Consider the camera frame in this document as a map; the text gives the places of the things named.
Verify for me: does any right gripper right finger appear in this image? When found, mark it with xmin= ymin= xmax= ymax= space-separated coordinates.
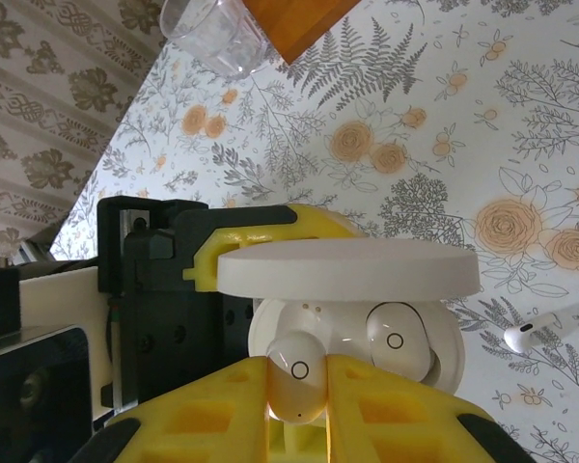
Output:
xmin=325 ymin=354 xmax=532 ymax=463

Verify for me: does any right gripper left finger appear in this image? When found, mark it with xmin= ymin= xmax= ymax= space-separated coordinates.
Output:
xmin=75 ymin=355 xmax=270 ymax=463

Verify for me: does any white oval earbud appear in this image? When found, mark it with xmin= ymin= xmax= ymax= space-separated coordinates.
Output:
xmin=266 ymin=332 xmax=330 ymax=424
xmin=365 ymin=302 xmax=438 ymax=383

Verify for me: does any white oval charging case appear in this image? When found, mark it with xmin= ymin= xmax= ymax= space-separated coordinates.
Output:
xmin=215 ymin=238 xmax=480 ymax=393

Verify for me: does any white stemmed earbud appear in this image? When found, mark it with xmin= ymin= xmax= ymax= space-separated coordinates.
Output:
xmin=504 ymin=312 xmax=560 ymax=354

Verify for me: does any clear plastic cup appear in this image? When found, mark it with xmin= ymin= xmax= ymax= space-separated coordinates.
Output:
xmin=159 ymin=0 xmax=272 ymax=81

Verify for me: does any orange square tile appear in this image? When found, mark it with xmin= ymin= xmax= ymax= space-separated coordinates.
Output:
xmin=240 ymin=0 xmax=363 ymax=67

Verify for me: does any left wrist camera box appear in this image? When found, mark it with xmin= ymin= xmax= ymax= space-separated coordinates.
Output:
xmin=0 ymin=243 xmax=122 ymax=463

